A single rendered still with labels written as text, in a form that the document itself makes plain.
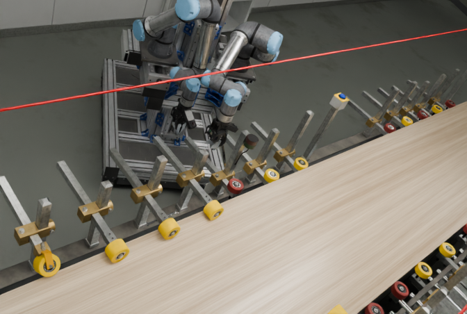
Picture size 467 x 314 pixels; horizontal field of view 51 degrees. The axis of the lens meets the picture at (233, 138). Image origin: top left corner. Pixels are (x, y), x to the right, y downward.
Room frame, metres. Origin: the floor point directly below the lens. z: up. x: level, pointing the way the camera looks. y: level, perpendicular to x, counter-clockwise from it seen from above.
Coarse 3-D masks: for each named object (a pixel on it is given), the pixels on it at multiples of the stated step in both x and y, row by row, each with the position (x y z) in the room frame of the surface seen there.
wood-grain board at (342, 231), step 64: (448, 128) 3.42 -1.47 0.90; (256, 192) 1.83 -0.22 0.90; (320, 192) 2.05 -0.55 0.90; (384, 192) 2.30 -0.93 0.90; (448, 192) 2.58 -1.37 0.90; (128, 256) 1.17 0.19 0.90; (192, 256) 1.30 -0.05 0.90; (256, 256) 1.45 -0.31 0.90; (320, 256) 1.61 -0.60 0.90; (384, 256) 1.80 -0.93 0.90
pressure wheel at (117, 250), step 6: (114, 240) 1.15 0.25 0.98; (120, 240) 1.17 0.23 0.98; (108, 246) 1.13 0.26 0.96; (114, 246) 1.13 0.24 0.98; (120, 246) 1.14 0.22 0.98; (126, 246) 1.16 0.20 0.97; (108, 252) 1.12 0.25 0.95; (114, 252) 1.11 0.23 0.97; (120, 252) 1.12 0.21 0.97; (126, 252) 1.15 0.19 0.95; (114, 258) 1.11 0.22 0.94; (120, 258) 1.14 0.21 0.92
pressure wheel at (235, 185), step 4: (232, 180) 1.84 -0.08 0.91; (236, 180) 1.85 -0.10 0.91; (228, 184) 1.81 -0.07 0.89; (232, 184) 1.81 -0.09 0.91; (236, 184) 1.82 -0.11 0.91; (240, 184) 1.84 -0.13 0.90; (228, 188) 1.80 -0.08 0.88; (232, 188) 1.79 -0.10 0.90; (236, 188) 1.79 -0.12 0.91; (240, 188) 1.81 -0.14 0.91; (232, 192) 1.78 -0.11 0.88; (236, 192) 1.79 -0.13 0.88
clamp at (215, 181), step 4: (216, 172) 1.88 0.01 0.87; (220, 172) 1.89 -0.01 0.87; (232, 172) 1.93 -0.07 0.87; (212, 176) 1.85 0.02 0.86; (220, 176) 1.86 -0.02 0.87; (224, 176) 1.88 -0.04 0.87; (228, 176) 1.89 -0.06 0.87; (232, 176) 1.92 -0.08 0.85; (212, 180) 1.85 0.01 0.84; (216, 180) 1.83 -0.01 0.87; (220, 180) 1.85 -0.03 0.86; (228, 180) 1.90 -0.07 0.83; (216, 184) 1.83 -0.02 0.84; (220, 184) 1.86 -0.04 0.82
